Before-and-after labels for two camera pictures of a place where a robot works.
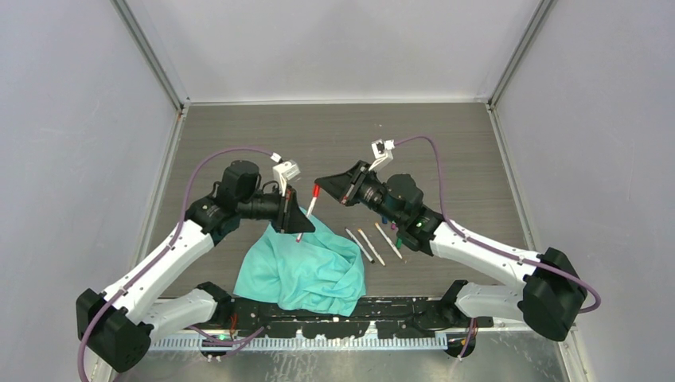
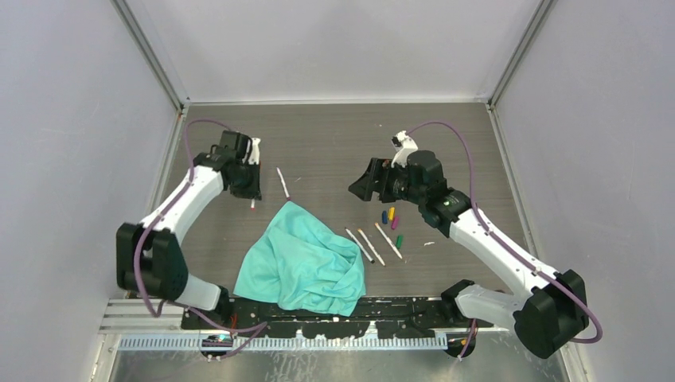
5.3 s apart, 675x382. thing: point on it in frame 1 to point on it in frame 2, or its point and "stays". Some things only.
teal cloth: (323, 272) stays
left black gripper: (290, 218) to (253, 191)
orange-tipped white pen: (372, 248) stays
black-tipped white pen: (358, 242) stays
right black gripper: (345, 187) to (380, 171)
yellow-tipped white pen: (388, 240) stays
